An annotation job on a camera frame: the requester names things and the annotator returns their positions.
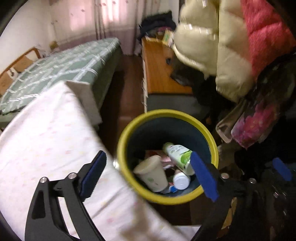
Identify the yellow rimmed trash bin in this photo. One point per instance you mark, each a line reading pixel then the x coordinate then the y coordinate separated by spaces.
pixel 124 143

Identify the cream puffer jacket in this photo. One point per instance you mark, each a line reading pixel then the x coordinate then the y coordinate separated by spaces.
pixel 219 53

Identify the green plaid quilt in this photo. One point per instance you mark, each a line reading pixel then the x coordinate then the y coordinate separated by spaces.
pixel 64 67

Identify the green white plastic bottle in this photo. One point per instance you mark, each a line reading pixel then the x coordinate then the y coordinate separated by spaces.
pixel 179 155

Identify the green book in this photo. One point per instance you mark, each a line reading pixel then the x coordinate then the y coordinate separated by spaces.
pixel 168 37

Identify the red puffer jacket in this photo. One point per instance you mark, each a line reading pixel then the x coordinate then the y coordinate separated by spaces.
pixel 268 39

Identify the wooden desk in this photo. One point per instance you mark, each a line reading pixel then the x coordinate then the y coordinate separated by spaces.
pixel 159 74

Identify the brown paper bag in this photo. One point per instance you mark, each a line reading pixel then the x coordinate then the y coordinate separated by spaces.
pixel 53 45

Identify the pink carton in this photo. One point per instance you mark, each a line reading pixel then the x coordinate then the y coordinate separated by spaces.
pixel 165 161

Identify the small white bottle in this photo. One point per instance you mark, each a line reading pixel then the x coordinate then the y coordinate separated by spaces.
pixel 181 180

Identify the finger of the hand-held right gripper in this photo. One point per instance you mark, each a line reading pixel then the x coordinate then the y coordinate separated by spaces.
pixel 282 169

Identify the wooden bed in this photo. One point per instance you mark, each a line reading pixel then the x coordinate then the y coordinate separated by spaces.
pixel 111 76

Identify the white paper cup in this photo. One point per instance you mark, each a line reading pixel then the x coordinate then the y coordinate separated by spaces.
pixel 152 173

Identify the pink floral bag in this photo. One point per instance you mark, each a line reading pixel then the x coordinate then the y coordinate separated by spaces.
pixel 252 125

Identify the pink white curtain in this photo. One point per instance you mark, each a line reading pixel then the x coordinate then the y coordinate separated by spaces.
pixel 120 18

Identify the dark clothes pile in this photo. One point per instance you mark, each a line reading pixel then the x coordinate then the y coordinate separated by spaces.
pixel 157 22

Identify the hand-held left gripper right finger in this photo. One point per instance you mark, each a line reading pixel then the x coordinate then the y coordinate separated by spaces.
pixel 204 176

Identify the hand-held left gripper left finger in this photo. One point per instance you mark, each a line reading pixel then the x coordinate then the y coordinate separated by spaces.
pixel 92 176

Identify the brown pillow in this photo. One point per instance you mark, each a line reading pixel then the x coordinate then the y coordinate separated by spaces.
pixel 4 83
pixel 23 63

